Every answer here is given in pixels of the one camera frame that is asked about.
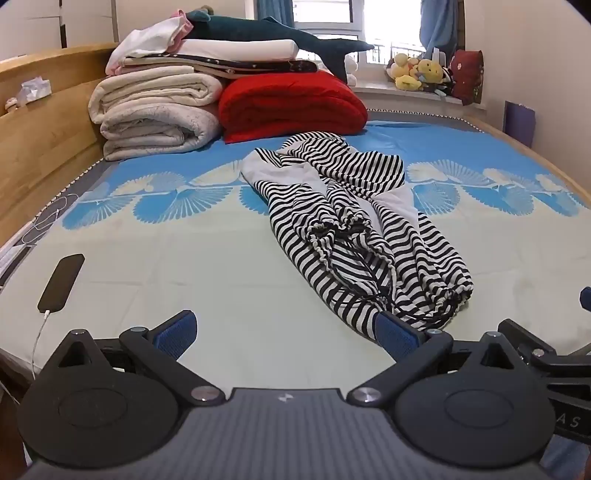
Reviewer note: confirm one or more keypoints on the dark teal shark plush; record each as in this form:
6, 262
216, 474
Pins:
258, 30

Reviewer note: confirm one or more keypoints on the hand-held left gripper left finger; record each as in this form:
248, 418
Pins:
178, 334

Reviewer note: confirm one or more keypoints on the wide blue curtain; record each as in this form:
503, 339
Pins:
441, 27

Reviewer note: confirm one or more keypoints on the small beige folded blanket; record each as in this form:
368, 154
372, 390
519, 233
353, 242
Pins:
152, 90

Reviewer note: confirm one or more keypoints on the purple box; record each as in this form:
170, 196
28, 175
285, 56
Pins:
519, 122

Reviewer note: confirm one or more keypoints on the yellow chick plush toy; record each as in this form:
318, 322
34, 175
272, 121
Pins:
431, 71

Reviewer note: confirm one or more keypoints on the black smartphone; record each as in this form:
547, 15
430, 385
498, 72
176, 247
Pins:
62, 281

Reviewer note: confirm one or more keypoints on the red folded blanket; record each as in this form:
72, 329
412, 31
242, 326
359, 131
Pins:
291, 106

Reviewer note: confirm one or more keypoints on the white folded quilt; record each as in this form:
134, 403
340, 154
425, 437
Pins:
240, 48

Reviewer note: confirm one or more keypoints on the red bag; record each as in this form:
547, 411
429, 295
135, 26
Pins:
466, 76

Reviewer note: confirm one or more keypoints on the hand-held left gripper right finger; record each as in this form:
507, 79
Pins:
397, 334

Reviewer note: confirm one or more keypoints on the window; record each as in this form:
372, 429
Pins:
383, 18

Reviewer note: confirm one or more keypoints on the white wardrobe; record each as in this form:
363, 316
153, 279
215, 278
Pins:
55, 23

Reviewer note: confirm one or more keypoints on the pale yellow plush toy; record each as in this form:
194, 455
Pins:
406, 69

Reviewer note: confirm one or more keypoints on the narrow blue curtain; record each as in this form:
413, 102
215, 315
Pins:
274, 11

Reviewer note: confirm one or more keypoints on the pink white folded cloth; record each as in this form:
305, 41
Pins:
147, 39

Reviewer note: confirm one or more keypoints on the small figurine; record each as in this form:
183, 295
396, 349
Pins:
12, 105

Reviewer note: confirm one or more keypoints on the tissue pack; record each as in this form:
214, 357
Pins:
36, 88

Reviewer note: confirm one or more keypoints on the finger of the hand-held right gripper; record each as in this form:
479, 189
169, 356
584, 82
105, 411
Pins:
586, 297
538, 354

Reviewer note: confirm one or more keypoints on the person's jeans leg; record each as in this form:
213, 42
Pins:
563, 457

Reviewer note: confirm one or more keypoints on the wooden bed headboard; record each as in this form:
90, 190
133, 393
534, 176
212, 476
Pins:
41, 138

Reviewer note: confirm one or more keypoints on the white plush toy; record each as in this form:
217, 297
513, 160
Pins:
352, 69

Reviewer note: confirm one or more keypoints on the wooden bed side rail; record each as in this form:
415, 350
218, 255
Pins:
531, 152

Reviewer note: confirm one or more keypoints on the blue patterned bed mat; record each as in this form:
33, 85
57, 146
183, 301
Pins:
184, 277

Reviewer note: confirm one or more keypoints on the black white striped garment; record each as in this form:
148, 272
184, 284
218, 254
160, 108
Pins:
351, 184

